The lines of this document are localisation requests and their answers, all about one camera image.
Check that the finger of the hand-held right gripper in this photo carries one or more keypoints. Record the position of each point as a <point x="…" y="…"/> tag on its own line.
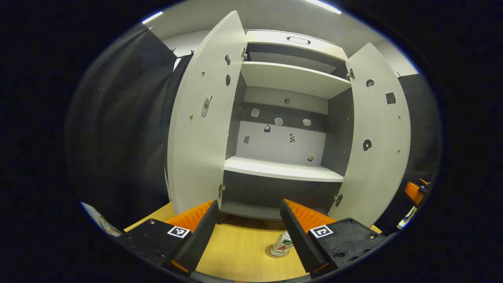
<point x="412" y="191"/>

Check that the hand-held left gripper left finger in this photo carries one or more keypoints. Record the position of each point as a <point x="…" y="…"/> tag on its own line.
<point x="200" y="239"/>

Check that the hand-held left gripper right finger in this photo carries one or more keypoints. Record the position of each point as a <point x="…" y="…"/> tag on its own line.
<point x="300" y="243"/>

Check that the white green label bottle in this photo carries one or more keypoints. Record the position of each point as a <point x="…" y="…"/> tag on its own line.
<point x="281" y="247"/>

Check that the round brown coaster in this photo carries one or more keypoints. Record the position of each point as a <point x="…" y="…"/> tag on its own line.
<point x="268" y="252"/>

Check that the grey cabinet door with stickers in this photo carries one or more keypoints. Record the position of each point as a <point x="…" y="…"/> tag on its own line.
<point x="204" y="157"/>

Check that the pale printed sheet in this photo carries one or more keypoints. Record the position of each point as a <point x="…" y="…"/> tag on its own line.
<point x="100" y="220"/>

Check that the black backdrop cloth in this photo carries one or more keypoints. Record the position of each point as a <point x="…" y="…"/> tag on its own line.
<point x="118" y="137"/>

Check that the long ceiling light strip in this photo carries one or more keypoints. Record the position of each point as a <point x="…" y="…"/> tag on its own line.
<point x="324" y="6"/>

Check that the short ceiling light strip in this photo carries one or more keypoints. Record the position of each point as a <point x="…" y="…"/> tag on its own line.
<point x="152" y="17"/>

